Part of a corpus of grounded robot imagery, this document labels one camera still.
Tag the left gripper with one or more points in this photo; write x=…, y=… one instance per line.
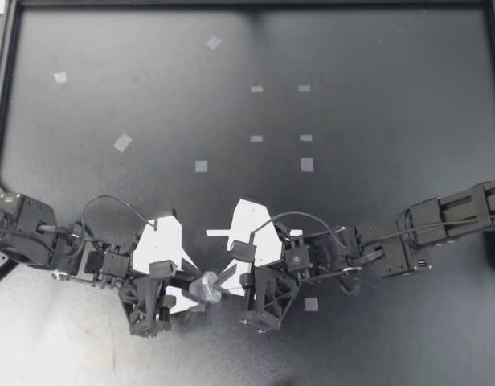
x=147, y=305

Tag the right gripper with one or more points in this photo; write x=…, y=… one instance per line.
x=271, y=297

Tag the small clear plastic cup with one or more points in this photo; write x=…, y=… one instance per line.
x=205, y=286

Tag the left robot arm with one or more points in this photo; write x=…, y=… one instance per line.
x=30, y=233

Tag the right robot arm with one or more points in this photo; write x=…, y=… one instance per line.
x=428, y=229

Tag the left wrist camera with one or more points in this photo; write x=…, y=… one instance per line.
x=159, y=245

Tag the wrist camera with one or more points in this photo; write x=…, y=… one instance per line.
x=159, y=245
x=251, y=221

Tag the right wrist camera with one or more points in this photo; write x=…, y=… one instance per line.
x=251, y=221

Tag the black frame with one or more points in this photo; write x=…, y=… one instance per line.
x=2, y=80

